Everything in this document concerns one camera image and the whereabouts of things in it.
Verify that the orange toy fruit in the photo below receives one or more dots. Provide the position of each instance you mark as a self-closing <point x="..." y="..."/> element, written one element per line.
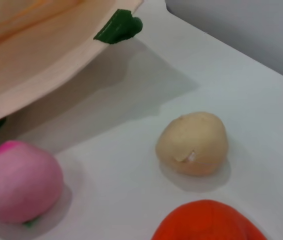
<point x="206" y="222"/>

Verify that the pink toy peach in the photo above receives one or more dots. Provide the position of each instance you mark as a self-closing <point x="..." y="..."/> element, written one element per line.
<point x="19" y="180"/>

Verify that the beige round toy fruit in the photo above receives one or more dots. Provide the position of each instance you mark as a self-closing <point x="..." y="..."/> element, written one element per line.
<point x="194" y="142"/>

